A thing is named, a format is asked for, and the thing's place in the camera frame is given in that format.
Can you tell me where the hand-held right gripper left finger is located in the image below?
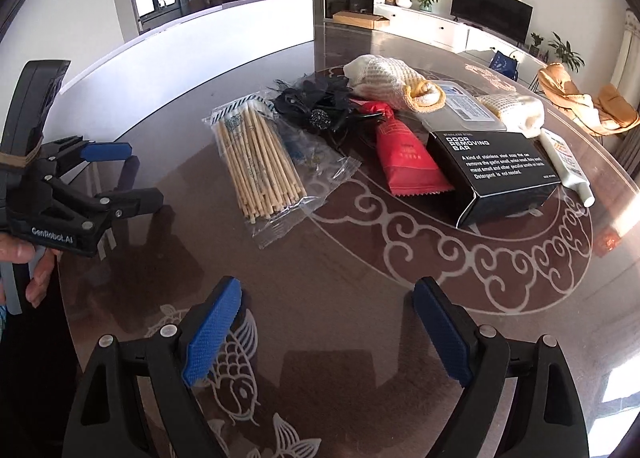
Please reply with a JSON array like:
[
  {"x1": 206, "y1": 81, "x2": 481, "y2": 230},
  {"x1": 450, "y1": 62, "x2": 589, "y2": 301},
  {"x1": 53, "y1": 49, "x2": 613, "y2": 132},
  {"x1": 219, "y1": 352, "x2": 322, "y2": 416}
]
[{"x1": 62, "y1": 276, "x2": 244, "y2": 458}]

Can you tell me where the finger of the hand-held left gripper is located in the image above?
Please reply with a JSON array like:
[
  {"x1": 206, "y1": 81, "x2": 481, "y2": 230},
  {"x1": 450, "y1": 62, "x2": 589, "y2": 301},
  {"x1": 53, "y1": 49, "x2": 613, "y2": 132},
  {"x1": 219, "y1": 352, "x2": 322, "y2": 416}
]
[
  {"x1": 42, "y1": 135, "x2": 134, "y2": 177},
  {"x1": 47, "y1": 182, "x2": 165, "y2": 230}
]

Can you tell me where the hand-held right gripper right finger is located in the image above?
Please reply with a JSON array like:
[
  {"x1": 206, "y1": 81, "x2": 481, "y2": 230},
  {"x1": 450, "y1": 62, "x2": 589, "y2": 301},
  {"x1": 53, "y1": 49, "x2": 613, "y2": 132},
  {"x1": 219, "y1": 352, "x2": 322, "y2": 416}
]
[{"x1": 412, "y1": 276, "x2": 591, "y2": 458}]

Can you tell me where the packet of bamboo skewers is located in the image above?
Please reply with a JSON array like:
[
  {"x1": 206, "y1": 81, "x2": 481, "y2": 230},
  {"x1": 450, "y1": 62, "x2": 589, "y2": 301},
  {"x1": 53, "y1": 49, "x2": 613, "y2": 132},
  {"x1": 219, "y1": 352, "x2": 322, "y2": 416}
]
[{"x1": 201, "y1": 93, "x2": 362, "y2": 250}]

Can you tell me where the red foil packet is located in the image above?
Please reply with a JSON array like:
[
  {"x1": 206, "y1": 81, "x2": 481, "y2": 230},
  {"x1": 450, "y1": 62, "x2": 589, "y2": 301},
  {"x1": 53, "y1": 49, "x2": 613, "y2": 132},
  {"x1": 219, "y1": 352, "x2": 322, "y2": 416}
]
[{"x1": 357, "y1": 100, "x2": 456, "y2": 197}]

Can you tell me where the black cardboard box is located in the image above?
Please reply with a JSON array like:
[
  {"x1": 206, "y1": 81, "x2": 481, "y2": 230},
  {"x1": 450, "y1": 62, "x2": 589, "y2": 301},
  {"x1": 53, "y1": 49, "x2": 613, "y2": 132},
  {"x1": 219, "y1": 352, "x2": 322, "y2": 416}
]
[{"x1": 427, "y1": 131, "x2": 563, "y2": 229}]

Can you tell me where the black feather hair accessory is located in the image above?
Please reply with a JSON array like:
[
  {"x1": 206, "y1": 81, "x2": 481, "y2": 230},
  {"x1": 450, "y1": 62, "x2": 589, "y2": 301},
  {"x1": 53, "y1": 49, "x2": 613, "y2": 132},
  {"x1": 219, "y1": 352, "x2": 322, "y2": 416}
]
[{"x1": 264, "y1": 74, "x2": 381, "y2": 139}]

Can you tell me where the cream knit cloth yellow trim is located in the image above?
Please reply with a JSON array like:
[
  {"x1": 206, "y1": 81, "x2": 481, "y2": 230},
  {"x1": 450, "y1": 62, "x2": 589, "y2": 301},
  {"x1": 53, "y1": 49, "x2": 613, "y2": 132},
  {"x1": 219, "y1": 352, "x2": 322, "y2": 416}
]
[{"x1": 343, "y1": 54, "x2": 446, "y2": 114}]

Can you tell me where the person's left hand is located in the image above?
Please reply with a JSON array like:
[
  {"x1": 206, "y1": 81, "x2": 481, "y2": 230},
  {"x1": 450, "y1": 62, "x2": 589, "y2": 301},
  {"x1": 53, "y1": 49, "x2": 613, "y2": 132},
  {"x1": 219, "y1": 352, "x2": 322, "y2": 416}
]
[{"x1": 0, "y1": 233, "x2": 57, "y2": 310}]

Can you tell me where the white tube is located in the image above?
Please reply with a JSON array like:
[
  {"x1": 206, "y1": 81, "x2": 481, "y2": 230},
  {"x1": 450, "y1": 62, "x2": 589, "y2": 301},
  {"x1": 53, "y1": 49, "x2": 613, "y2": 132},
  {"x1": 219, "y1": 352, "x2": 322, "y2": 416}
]
[{"x1": 539, "y1": 128, "x2": 596, "y2": 208}]

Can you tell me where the clear plastic box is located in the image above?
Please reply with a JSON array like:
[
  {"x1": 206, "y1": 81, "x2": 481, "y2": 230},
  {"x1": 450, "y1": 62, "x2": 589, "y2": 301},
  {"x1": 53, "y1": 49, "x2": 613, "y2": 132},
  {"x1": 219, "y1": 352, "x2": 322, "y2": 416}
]
[{"x1": 422, "y1": 80, "x2": 508, "y2": 134}]

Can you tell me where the orange lounge chair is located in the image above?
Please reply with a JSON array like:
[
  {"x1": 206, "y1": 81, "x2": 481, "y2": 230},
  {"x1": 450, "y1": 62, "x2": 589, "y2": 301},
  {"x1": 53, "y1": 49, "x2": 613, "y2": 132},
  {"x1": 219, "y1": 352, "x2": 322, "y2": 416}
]
[{"x1": 530, "y1": 62, "x2": 640, "y2": 136}]

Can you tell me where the blue bag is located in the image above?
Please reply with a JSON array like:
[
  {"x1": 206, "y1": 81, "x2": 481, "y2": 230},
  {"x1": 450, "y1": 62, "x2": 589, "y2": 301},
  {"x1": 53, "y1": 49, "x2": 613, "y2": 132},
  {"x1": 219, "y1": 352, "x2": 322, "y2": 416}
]
[{"x1": 489, "y1": 49, "x2": 518, "y2": 82}]

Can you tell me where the brown cardboard box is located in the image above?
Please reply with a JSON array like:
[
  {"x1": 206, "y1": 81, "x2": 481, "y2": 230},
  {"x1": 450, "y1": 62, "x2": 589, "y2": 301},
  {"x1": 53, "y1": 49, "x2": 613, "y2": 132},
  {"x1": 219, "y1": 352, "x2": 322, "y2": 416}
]
[{"x1": 332, "y1": 11, "x2": 391, "y2": 30}]

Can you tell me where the large leafy potted plant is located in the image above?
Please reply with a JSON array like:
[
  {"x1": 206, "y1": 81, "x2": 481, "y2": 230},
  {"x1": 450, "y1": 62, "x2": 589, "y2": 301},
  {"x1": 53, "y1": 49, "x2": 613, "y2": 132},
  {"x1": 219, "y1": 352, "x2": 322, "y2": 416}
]
[{"x1": 547, "y1": 32, "x2": 586, "y2": 72}]

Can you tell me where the white television cabinet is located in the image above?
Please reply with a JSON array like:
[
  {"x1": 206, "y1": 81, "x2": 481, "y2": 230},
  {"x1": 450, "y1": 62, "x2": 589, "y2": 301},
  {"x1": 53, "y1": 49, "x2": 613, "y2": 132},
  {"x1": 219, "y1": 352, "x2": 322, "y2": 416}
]
[{"x1": 375, "y1": 3, "x2": 551, "y2": 64}]

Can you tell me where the black television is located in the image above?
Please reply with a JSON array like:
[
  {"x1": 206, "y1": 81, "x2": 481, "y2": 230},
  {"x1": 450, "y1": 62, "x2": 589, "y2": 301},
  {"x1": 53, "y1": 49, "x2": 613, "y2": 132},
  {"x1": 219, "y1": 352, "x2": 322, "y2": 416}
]
[{"x1": 451, "y1": 0, "x2": 534, "y2": 44}]

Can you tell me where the covered standing air conditioner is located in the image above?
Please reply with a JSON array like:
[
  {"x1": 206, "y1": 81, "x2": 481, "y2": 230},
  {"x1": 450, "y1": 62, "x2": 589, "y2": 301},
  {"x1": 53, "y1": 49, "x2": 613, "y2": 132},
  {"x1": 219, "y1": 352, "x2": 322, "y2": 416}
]
[{"x1": 612, "y1": 8, "x2": 640, "y2": 89}]

